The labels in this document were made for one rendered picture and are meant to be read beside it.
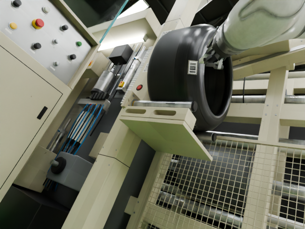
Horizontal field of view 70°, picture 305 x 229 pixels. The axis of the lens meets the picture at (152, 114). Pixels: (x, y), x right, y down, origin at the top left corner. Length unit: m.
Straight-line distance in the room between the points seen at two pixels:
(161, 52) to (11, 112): 0.76
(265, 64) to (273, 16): 1.22
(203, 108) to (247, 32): 0.59
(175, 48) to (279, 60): 0.84
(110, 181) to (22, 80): 0.65
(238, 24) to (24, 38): 1.07
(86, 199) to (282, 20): 1.00
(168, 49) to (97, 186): 0.72
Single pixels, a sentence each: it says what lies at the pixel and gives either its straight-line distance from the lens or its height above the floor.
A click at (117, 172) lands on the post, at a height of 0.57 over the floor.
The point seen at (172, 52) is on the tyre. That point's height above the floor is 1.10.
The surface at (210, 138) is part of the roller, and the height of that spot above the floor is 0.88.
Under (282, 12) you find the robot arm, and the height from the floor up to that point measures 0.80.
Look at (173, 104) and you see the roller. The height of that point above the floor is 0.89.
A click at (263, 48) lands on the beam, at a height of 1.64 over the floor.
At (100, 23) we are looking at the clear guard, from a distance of 1.59.
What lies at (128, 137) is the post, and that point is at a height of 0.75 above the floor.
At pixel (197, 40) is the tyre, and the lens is 1.03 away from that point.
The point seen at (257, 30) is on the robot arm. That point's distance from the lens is 0.47.
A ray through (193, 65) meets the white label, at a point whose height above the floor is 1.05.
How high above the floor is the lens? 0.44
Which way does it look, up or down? 24 degrees up
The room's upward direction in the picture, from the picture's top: 23 degrees clockwise
